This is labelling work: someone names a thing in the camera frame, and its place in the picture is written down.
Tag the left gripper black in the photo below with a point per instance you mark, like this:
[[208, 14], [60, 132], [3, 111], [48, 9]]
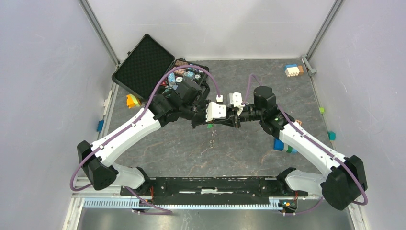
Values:
[[202, 121]]

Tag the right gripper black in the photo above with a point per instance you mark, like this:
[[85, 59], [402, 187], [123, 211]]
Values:
[[229, 121]]

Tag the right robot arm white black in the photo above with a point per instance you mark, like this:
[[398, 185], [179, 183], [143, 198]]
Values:
[[341, 180]]

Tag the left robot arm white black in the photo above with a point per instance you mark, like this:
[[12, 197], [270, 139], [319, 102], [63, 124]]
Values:
[[97, 159]]

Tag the blue white green brick stack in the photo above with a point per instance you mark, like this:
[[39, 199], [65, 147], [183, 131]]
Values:
[[280, 146]]

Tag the orange yellow green brick stack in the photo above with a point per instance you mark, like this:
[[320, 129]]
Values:
[[132, 101]]

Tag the black poker chip case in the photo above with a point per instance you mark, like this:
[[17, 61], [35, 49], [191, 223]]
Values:
[[147, 63]]

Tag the blue white orange brick stack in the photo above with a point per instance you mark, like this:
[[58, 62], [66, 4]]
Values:
[[293, 70]]

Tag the small blue block left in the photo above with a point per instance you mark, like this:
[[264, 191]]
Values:
[[100, 126]]

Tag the small teal block right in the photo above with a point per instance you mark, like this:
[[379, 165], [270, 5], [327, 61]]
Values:
[[331, 135]]

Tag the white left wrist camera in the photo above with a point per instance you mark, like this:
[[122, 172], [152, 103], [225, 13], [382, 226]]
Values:
[[215, 111]]

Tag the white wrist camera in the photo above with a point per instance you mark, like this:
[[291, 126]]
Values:
[[235, 101], [215, 111]]

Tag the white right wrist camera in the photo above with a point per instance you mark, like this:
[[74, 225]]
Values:
[[235, 101]]

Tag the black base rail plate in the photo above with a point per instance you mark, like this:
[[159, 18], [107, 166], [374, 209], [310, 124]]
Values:
[[250, 190]]

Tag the white toothed cable duct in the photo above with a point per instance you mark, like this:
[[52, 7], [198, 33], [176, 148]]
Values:
[[134, 203]]

